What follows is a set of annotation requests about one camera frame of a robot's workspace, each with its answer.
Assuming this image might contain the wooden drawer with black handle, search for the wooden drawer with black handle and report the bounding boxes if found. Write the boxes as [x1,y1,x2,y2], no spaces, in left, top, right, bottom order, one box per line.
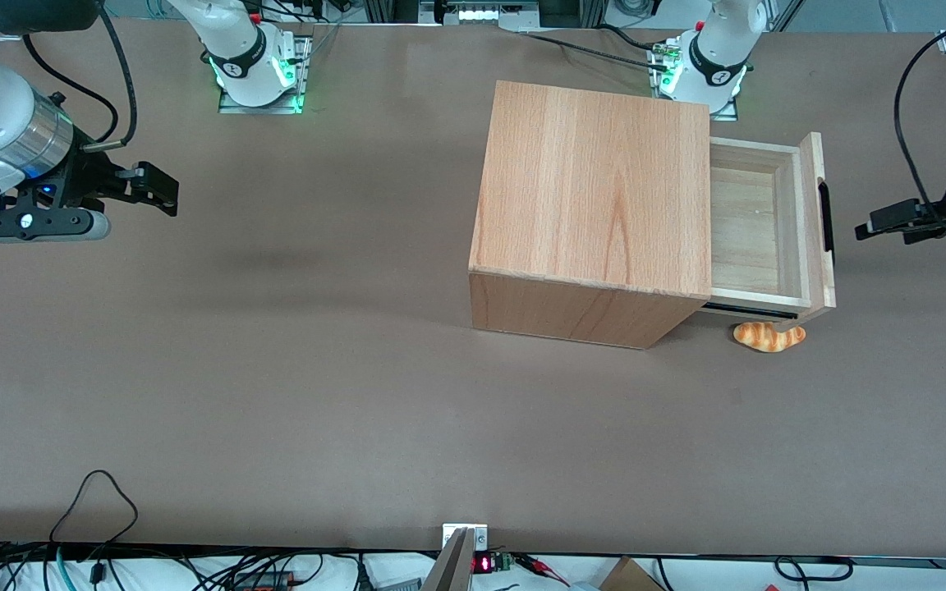
[701,131,838,323]

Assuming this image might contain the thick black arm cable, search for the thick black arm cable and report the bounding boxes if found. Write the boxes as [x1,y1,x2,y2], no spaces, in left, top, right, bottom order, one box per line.
[83,4,139,154]

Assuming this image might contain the wooden board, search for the wooden board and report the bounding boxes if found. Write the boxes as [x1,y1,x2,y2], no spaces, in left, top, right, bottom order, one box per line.
[421,528,476,591]

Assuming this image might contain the black coiled cable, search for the black coiled cable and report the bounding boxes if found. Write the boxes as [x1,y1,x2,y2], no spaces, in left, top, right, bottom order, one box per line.
[774,556,855,585]

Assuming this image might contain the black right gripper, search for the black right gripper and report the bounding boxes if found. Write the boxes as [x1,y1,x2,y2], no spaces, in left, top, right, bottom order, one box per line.
[25,144,180,218]

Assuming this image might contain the red test leads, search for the red test leads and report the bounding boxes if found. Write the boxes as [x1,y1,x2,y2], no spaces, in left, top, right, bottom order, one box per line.
[514,553,574,585]

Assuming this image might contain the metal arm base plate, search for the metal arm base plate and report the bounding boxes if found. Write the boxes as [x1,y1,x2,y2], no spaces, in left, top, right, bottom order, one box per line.
[218,34,312,114]
[648,45,741,121]

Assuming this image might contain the light wooden drawer cabinet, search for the light wooden drawer cabinet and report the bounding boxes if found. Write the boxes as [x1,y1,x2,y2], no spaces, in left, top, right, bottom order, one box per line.
[469,80,714,350]

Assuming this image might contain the toy bread roll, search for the toy bread roll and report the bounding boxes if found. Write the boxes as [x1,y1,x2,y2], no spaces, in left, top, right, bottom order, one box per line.
[732,321,807,355]

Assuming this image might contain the black metal drawer handle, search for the black metal drawer handle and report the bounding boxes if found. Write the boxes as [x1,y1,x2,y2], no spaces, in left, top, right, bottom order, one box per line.
[816,181,836,268]

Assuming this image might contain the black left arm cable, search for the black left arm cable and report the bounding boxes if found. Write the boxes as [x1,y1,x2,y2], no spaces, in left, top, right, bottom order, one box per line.
[893,0,946,235]

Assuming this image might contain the black orange device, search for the black orange device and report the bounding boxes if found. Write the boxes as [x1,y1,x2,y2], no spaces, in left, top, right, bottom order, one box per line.
[231,570,293,591]

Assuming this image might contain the black looped cable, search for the black looped cable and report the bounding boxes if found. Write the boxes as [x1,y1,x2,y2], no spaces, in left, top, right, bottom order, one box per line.
[48,470,139,547]

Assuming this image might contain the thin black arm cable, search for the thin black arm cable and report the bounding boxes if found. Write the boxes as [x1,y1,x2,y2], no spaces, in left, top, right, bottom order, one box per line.
[24,34,119,142]

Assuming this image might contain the black cable across table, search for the black cable across table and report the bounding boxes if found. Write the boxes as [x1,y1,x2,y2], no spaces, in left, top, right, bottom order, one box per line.
[522,25,675,71]

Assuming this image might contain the brown cardboard piece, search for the brown cardboard piece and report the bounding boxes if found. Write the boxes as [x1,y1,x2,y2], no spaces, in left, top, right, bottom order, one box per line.
[600,557,664,591]

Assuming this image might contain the silver camera mount bracket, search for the silver camera mount bracket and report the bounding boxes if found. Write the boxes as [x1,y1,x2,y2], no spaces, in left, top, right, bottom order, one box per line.
[442,523,489,552]

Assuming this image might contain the lit white power unit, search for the lit white power unit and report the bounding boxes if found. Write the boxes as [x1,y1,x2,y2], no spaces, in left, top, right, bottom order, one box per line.
[418,0,541,30]

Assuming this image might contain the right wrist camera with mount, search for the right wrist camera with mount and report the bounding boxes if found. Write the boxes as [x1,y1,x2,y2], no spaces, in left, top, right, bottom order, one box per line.
[0,204,113,244]

